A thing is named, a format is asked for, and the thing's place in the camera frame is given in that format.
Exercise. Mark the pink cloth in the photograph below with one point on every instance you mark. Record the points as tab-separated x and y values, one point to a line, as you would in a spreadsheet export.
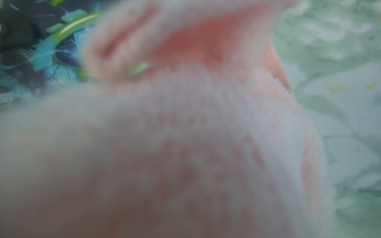
192	131

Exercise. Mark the white book with galaxy cover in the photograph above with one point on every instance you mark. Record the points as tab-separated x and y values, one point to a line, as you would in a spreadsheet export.
53	59

